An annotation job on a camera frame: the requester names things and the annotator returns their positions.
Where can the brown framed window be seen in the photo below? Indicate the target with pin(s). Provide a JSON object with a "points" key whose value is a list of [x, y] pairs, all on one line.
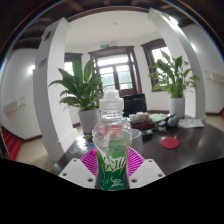
{"points": [[157, 53], [69, 66]]}

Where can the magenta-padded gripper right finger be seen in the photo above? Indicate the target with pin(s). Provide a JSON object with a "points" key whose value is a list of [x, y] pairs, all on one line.
{"points": [[146, 171]]}

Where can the dark grey round device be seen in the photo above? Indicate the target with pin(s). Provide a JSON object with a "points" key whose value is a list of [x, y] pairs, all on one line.
{"points": [[172, 120]]}

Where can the flat round red coaster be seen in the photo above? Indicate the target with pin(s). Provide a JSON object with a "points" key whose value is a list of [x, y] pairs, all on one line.
{"points": [[170, 143]]}

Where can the clear bottle with green label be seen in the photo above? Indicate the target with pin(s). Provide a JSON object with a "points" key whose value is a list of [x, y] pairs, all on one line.
{"points": [[111, 143]]}

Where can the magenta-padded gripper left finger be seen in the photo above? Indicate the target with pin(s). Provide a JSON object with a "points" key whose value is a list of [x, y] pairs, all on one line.
{"points": [[78, 171]]}

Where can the green exit sign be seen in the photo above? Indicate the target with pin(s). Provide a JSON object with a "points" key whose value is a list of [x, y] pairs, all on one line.
{"points": [[104, 46]]}

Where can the brown framed glass door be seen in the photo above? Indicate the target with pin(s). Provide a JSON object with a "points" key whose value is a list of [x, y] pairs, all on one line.
{"points": [[116, 71]]}

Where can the printed paper leaflet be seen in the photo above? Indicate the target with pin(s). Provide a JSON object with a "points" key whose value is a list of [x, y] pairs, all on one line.
{"points": [[190, 123]]}

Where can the leafy plant in white pot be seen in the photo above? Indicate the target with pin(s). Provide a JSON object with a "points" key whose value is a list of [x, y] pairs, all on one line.
{"points": [[177, 107], [88, 120]]}

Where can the black chair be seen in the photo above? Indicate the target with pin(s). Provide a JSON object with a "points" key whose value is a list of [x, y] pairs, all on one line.
{"points": [[135, 105]]}

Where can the green notepad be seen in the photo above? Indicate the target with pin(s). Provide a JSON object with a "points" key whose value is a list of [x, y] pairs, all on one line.
{"points": [[157, 117]]}

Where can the white mug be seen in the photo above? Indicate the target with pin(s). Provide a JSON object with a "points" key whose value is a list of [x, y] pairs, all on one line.
{"points": [[137, 140]]}

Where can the small black box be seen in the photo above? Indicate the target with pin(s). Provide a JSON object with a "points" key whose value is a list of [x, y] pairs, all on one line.
{"points": [[147, 134]]}

